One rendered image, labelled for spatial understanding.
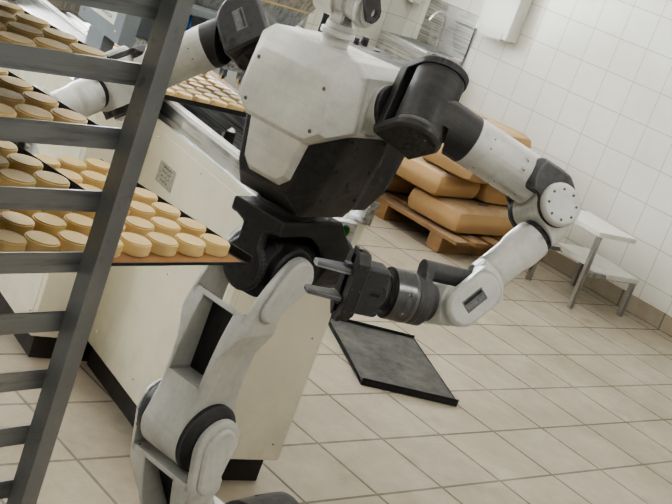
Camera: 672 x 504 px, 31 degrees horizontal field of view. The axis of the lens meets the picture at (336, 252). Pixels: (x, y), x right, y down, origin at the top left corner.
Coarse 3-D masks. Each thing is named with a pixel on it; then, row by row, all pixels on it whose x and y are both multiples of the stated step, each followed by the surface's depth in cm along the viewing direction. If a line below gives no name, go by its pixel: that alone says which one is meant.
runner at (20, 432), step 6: (18, 426) 173; (24, 426) 173; (0, 432) 170; (6, 432) 171; (12, 432) 172; (18, 432) 173; (24, 432) 174; (0, 438) 171; (6, 438) 172; (12, 438) 173; (18, 438) 174; (24, 438) 174; (0, 444) 171; (6, 444) 172; (12, 444) 173; (18, 444) 174
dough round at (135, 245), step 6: (126, 234) 182; (132, 234) 183; (126, 240) 180; (132, 240) 180; (138, 240) 181; (144, 240) 182; (126, 246) 179; (132, 246) 179; (138, 246) 179; (144, 246) 180; (150, 246) 181; (126, 252) 180; (132, 252) 180; (138, 252) 180; (144, 252) 180
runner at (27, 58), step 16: (0, 48) 143; (16, 48) 145; (32, 48) 146; (0, 64) 144; (16, 64) 146; (32, 64) 147; (48, 64) 149; (64, 64) 151; (80, 64) 153; (96, 64) 154; (112, 64) 156; (128, 64) 158; (96, 80) 156; (112, 80) 157; (128, 80) 159
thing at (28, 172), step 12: (0, 144) 171; (12, 144) 173; (0, 156) 165; (12, 156) 167; (24, 156) 169; (0, 168) 162; (12, 168) 166; (24, 168) 166; (36, 168) 167; (0, 180) 157; (12, 180) 158; (24, 180) 159; (36, 180) 163; (48, 180) 163; (60, 180) 164
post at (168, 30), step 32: (192, 0) 157; (160, 32) 158; (160, 64) 158; (160, 96) 161; (128, 128) 161; (128, 160) 161; (128, 192) 164; (96, 224) 165; (96, 256) 165; (96, 288) 168; (64, 320) 169; (64, 352) 169; (64, 384) 171; (32, 448) 174; (32, 480) 175
